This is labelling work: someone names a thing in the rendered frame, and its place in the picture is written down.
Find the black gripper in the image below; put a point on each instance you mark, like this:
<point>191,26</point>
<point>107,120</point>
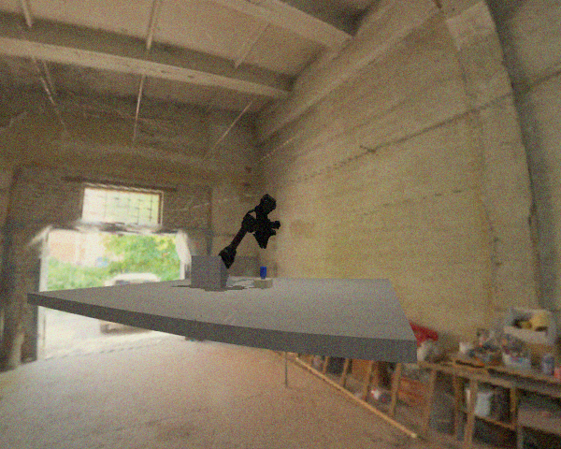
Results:
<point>262,233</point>

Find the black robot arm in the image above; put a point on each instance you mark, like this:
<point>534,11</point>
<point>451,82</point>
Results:
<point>267,204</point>

